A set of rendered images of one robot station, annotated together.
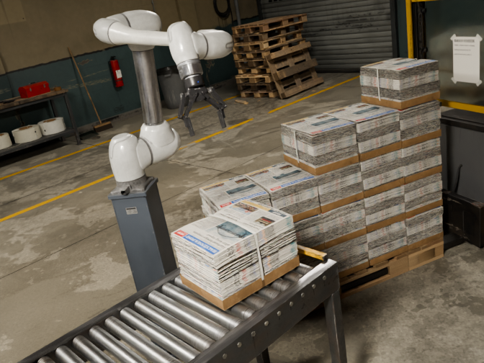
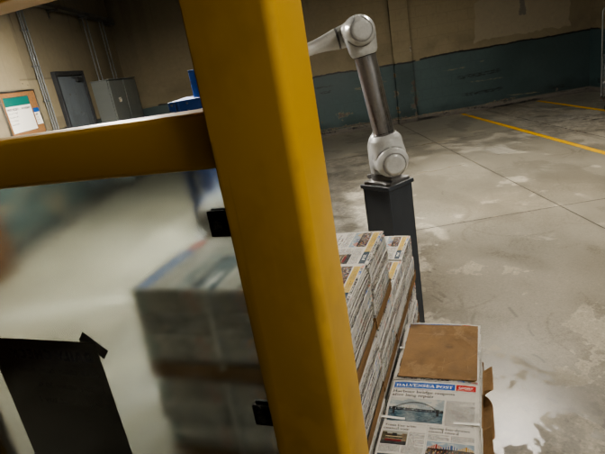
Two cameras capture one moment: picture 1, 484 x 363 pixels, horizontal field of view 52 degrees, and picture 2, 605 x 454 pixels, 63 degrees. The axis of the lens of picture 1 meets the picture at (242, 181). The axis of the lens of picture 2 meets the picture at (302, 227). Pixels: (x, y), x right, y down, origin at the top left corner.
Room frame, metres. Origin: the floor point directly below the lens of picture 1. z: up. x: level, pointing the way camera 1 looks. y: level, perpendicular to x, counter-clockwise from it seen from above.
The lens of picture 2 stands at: (3.76, -1.71, 1.68)
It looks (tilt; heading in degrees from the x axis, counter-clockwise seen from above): 18 degrees down; 131
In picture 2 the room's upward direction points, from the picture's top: 10 degrees counter-clockwise
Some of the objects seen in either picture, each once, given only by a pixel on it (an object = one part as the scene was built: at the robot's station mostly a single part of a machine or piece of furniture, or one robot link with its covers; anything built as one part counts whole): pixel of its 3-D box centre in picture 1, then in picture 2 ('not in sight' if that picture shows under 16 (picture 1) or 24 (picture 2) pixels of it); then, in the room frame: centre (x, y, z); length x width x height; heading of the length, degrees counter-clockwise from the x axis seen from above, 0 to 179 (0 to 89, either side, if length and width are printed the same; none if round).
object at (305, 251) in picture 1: (284, 243); not in sight; (1.87, -0.13, 0.81); 0.43 x 0.03 x 0.02; 41
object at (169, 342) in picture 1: (158, 335); not in sight; (1.45, 0.38, 0.78); 0.47 x 0.05 x 0.05; 41
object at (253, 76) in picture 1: (271, 56); not in sight; (9.53, -0.97, 0.65); 1.33 x 0.94 x 1.30; 135
